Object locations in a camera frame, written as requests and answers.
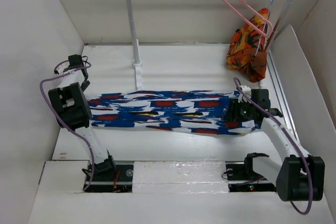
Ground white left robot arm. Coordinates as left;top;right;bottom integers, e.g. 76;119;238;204
48;55;117;180

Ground pink plastic hanger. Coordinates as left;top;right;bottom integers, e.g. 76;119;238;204
214;0;274;38

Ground light blue wire hanger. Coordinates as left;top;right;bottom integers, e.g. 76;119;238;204
254;0;274;57

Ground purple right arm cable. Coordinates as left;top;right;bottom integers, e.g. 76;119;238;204
233;77;314;216

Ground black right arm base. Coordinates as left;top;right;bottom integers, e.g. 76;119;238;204
222;162;276;193

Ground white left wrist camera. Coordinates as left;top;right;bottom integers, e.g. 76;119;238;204
54;64;68;75

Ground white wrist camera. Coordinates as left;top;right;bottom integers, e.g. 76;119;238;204
237;86;251;103
54;64;68;75

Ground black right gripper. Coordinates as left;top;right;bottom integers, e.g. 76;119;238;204
223;98;256;122

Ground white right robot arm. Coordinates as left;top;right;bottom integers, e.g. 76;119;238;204
223;89;325;201

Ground orange camouflage garment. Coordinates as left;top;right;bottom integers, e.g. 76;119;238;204
226;23;267;83

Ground blue white red patterned trousers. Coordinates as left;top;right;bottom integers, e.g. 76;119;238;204
87;90;260;135

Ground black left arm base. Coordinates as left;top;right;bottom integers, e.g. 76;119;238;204
85;162;134;193

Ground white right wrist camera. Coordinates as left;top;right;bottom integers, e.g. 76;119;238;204
237;86;251;103

